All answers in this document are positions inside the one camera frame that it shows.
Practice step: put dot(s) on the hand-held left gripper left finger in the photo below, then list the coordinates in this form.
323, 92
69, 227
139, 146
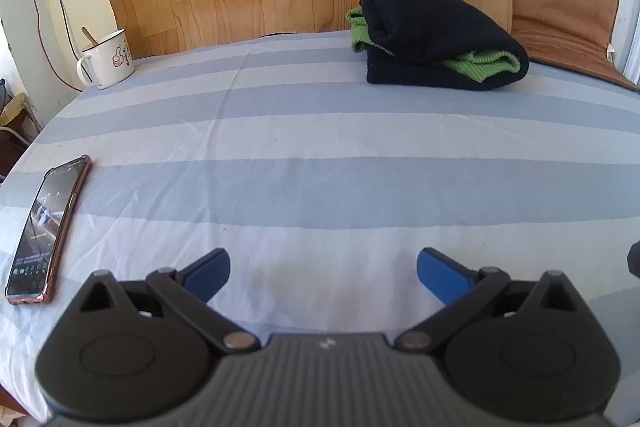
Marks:
210, 269

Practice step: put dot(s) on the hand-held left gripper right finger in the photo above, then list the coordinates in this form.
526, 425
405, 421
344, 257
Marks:
437, 272

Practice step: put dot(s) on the green black white striped sweater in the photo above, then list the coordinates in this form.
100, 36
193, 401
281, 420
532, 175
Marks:
430, 37

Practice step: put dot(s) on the blue striped bed sheet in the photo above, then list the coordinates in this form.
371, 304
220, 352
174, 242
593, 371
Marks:
320, 167

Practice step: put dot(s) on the smartphone in clear case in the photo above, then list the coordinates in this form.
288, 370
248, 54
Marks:
47, 232

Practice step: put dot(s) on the white cushion tag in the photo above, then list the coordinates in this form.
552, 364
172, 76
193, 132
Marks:
611, 52

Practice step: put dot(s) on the white enamel mug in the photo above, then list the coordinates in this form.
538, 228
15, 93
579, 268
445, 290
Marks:
107, 59

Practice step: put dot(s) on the brown bag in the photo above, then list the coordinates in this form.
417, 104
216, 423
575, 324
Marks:
15, 127

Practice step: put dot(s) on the brown perforated seat cushion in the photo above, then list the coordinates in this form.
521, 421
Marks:
555, 7

